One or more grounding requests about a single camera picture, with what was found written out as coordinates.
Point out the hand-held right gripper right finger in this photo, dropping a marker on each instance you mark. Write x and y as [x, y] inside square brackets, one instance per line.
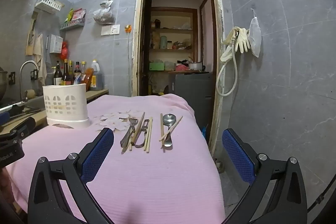
[237, 158]

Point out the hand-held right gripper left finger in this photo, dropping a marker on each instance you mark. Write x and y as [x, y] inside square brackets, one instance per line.
[97, 153]

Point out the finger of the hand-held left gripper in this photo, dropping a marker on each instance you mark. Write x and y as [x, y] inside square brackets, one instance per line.
[4, 118]
[23, 128]

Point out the metal fork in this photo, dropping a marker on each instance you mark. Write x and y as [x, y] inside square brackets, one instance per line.
[128, 134]

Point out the white plastic utensil holder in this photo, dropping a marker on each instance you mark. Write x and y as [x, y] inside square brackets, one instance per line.
[65, 98]

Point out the metal peeler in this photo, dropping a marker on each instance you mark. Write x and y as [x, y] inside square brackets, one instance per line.
[145, 125]

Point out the loofah sponge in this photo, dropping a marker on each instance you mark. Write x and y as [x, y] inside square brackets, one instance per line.
[31, 93]

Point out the blue plastic bag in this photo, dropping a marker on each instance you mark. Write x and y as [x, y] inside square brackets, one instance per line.
[204, 132]

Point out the steel faucet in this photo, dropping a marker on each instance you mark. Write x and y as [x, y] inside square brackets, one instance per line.
[21, 74]

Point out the brown pump bottle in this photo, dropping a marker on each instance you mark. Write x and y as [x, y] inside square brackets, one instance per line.
[57, 77]

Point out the pink cloth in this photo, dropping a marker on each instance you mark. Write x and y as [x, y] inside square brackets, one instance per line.
[157, 174]

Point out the dark soy sauce bottle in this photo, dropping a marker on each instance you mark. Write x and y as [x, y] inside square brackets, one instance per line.
[67, 75]

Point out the white and blue packet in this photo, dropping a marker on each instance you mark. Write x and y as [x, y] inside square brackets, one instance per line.
[78, 80]

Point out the orange seasoning packet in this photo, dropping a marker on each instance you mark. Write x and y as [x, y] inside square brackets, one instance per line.
[88, 79]

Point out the large oil jug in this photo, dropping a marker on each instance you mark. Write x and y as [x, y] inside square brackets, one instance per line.
[97, 77]

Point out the beige hanging towel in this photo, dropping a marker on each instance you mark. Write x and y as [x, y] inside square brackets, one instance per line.
[40, 50]

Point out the red capped sauce bottle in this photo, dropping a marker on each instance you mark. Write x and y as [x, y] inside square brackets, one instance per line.
[77, 70]

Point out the grey cabinet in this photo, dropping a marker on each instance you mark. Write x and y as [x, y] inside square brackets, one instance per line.
[191, 87]

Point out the wooden cutting board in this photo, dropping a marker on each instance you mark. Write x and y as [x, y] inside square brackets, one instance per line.
[31, 37]

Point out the clear glass bottle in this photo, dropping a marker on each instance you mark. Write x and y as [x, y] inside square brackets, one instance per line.
[83, 67]

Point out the red plastic bag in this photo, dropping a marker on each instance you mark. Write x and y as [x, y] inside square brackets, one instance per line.
[65, 50]

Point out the small steel pot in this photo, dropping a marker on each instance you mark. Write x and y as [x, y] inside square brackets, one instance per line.
[195, 66]

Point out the green box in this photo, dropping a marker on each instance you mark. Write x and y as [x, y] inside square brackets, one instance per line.
[156, 66]

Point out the pink rag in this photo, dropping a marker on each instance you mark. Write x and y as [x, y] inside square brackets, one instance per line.
[181, 67]

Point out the cream rubber glove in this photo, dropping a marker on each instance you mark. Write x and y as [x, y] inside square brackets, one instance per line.
[242, 41]
[233, 31]

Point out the green snack packet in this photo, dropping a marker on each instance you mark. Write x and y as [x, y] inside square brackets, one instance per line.
[69, 15]

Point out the white mesh bag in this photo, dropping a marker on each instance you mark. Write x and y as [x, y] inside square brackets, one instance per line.
[255, 37]

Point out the red snack packet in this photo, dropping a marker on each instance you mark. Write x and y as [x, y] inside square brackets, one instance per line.
[78, 14]

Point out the green canister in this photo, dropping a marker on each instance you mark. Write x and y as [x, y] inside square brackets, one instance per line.
[163, 42]

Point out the hanging clear plastic bag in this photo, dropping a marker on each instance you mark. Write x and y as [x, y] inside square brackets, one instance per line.
[104, 15]

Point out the wooden shelf unit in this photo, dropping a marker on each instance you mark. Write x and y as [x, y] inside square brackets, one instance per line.
[173, 31]

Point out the black wall outlet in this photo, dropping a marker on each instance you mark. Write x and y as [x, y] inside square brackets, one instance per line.
[12, 78]
[33, 74]

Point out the white slotted wall box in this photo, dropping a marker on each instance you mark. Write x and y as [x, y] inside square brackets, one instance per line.
[56, 43]

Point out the grey wall rack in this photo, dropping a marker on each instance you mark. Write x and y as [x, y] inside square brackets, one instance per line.
[72, 25]

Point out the white wall basket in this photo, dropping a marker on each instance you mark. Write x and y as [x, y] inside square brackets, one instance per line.
[48, 5]

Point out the cream wall switch panel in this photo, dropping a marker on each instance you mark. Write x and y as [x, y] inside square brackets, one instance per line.
[110, 29]

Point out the orange wall hook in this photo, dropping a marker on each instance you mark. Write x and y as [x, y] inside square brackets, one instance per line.
[127, 28]

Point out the worn wooden door frame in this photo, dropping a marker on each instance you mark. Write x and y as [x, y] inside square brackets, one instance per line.
[137, 29]

